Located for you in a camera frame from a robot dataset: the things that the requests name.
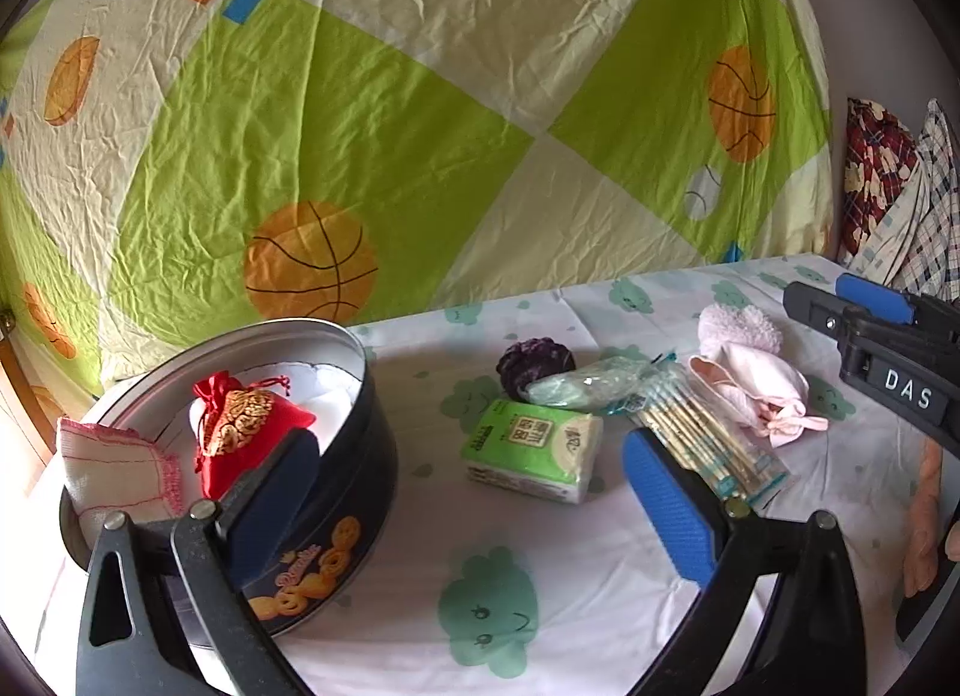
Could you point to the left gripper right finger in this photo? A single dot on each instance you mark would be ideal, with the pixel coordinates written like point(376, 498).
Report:
point(811, 639)

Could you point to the clear plastic bag item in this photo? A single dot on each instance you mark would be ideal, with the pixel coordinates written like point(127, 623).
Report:
point(611, 386)

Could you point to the basketball pattern bed sheet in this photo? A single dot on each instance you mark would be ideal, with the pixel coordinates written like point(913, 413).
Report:
point(173, 169)

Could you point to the wooden door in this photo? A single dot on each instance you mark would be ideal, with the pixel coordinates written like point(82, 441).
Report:
point(27, 434)

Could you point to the pink fabric pouch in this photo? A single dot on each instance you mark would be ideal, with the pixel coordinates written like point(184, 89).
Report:
point(768, 395)

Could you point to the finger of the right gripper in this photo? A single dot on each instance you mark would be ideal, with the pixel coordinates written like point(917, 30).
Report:
point(823, 312)
point(879, 301)

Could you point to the pink fuzzy pompom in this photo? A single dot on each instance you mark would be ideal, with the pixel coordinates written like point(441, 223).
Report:
point(749, 326)

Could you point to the dark purple knitted ball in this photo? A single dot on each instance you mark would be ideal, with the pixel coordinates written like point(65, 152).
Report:
point(529, 361)

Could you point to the red patterned hanging garment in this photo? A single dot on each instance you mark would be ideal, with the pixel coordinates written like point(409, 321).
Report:
point(879, 157)

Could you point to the white cloth red stitching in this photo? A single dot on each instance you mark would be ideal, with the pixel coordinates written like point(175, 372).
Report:
point(109, 470)

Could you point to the red gold drawstring pouch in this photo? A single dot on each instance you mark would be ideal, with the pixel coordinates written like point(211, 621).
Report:
point(240, 426)

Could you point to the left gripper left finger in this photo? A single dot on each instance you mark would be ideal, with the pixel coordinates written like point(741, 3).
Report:
point(131, 640)

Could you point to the round black cookie tin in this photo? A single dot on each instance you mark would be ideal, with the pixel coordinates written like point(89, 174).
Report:
point(340, 519)

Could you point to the green tissue pack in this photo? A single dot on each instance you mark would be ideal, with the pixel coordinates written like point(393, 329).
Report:
point(541, 452)

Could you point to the cotton swab packet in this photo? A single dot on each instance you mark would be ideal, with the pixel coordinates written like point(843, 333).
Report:
point(705, 436)

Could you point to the person's right hand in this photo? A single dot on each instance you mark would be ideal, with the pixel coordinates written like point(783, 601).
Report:
point(923, 550)

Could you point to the plaid hanging garment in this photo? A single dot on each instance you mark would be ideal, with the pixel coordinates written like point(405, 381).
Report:
point(915, 246)

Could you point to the white cloud print tablecloth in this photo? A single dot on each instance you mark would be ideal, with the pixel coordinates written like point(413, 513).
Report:
point(608, 595)

